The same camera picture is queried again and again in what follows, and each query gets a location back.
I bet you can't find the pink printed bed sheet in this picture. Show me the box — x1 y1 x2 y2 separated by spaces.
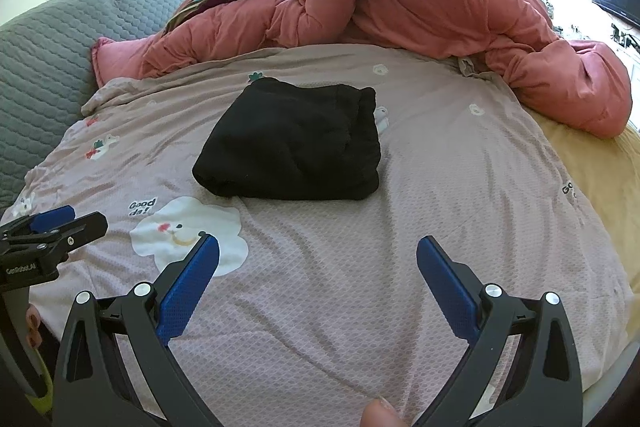
0 44 636 427

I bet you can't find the yellow bed sheet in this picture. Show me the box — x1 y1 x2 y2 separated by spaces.
530 112 640 333

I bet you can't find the black sweater with orange cuffs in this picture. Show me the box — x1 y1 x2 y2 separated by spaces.
192 78 382 201

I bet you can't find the pink quilt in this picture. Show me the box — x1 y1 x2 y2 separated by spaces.
91 0 632 138

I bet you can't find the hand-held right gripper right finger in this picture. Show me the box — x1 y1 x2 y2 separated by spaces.
416 235 585 427

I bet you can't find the person's green clothing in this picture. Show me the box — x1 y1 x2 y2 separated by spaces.
27 364 55 415

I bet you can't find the person's right hand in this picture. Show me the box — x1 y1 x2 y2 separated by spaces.
361 398 408 427

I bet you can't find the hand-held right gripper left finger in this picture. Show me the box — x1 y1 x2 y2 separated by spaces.
52 232 221 427

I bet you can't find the person's left hand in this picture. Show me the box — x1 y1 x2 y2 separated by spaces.
22 304 46 350

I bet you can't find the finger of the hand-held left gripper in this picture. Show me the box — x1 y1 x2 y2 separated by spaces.
0 205 77 242
32 212 108 258

